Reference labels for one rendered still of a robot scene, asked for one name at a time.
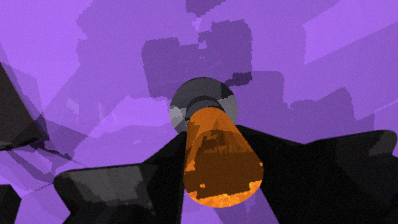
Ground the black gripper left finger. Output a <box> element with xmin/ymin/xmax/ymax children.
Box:
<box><xmin>53</xmin><ymin>131</ymin><xmax>187</xmax><ymax>224</ymax></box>

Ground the orange knob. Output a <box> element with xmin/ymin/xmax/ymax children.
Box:
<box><xmin>183</xmin><ymin>107</ymin><xmax>264</xmax><ymax>208</ymax></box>

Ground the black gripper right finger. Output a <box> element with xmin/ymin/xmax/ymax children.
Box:
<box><xmin>235</xmin><ymin>125</ymin><xmax>398</xmax><ymax>224</ymax></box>

